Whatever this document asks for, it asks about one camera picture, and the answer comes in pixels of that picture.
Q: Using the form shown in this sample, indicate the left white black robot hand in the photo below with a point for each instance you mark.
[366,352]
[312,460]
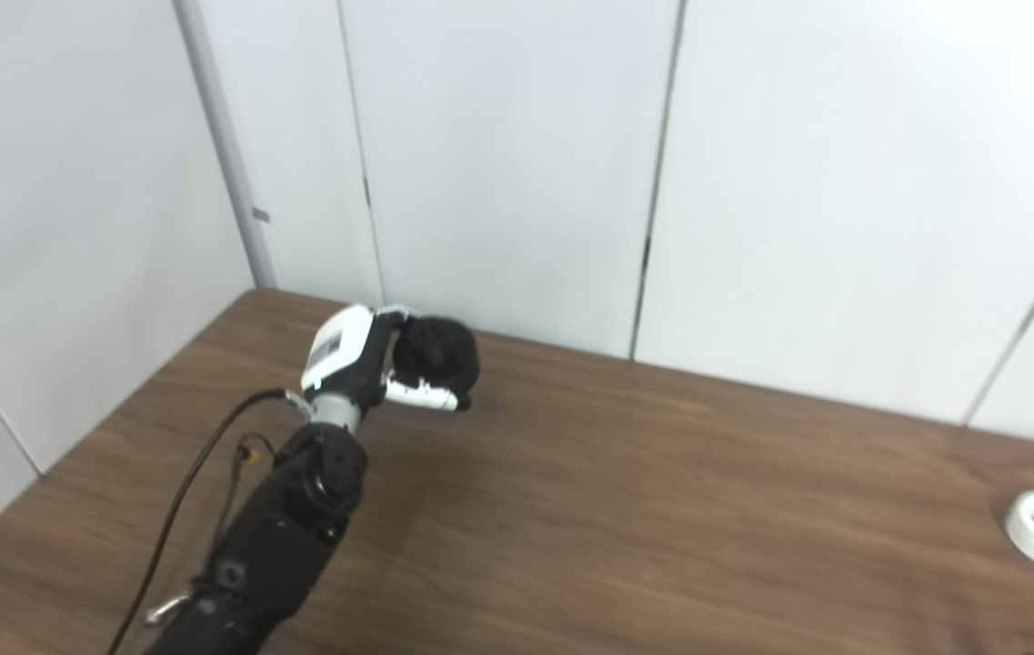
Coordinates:
[339,350]

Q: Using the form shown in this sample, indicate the round black plastic part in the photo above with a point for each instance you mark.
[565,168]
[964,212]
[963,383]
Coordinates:
[439,350]

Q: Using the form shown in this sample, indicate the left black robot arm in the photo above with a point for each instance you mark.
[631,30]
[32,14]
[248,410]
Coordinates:
[289,537]

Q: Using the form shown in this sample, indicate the grey wall corner post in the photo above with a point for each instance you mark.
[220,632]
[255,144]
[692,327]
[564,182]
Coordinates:
[225,146]

